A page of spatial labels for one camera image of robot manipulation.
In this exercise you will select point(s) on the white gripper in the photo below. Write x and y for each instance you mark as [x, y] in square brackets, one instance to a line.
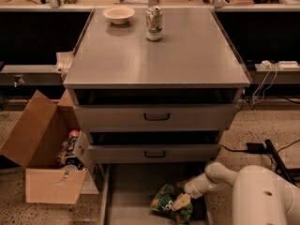
[193, 189]

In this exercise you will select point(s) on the green rice chip bag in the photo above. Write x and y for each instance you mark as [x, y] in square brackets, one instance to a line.
[162, 203]

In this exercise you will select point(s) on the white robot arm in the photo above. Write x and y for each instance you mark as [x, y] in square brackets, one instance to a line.
[259, 196]

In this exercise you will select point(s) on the grey bottom drawer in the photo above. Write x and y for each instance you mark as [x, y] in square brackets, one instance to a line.
[129, 189]

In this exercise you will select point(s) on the grey drawer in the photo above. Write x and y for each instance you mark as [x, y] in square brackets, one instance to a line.
[129, 189]
[132, 110]
[154, 147]

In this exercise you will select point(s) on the grey middle drawer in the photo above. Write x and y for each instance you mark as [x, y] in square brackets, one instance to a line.
[154, 147]

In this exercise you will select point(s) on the grey top drawer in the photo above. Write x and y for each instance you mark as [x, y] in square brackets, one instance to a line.
[132, 110]

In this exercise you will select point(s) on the grey metal drawer cabinet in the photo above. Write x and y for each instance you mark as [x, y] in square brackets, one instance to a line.
[192, 54]

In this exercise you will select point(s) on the black power adapter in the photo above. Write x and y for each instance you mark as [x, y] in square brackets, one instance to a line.
[255, 148]

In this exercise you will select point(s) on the items inside cardboard box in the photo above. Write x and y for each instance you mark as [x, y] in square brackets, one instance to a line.
[67, 156]

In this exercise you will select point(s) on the open cardboard box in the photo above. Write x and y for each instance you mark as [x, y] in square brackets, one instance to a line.
[35, 143]

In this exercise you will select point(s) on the white power strip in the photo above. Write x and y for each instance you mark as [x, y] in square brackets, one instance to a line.
[287, 64]

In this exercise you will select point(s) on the white green soda can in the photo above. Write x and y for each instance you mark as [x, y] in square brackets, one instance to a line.
[153, 17]

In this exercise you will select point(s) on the white paper bowl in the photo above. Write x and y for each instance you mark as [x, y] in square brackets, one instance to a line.
[118, 15]

